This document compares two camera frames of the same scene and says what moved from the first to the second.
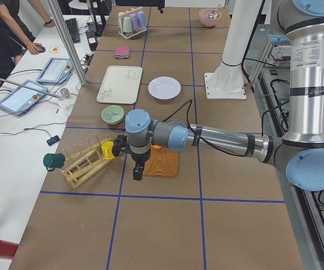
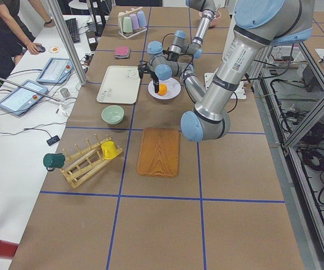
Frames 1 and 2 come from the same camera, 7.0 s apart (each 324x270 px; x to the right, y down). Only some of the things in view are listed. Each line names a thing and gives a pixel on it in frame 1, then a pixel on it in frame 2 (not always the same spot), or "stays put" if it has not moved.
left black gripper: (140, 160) -> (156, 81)
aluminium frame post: (70, 45) stays put
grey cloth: (124, 56) stays put
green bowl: (112, 114) stays put
